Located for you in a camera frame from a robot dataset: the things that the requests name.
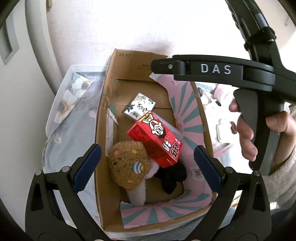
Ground white floral card box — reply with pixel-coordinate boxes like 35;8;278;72
123;92;156;121

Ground clear plastic straw box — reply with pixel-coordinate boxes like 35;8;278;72
152;112;183;141

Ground red snack box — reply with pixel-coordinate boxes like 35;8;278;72
127;111;182;168

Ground black cloth item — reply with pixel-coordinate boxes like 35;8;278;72
154;162;187;194

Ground brown plush toy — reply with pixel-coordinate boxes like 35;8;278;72
108;141;152;206

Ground white fluffy sleeve forearm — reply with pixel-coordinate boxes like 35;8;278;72
263;148;295;210

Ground person right hand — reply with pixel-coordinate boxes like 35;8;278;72
229;99;296;171

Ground brown hair scrunchie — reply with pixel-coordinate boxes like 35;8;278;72
230;121;238;135

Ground white earbud case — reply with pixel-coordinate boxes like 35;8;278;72
216;124;239;144

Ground floral blue cloth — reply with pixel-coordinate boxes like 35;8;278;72
42;93;101;173

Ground white plastic tray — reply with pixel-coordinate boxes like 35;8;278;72
46;65;107;137

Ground brown cardboard box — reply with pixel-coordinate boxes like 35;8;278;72
95;49;216;238

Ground white door with handle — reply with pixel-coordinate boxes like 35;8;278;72
1;1;62;228

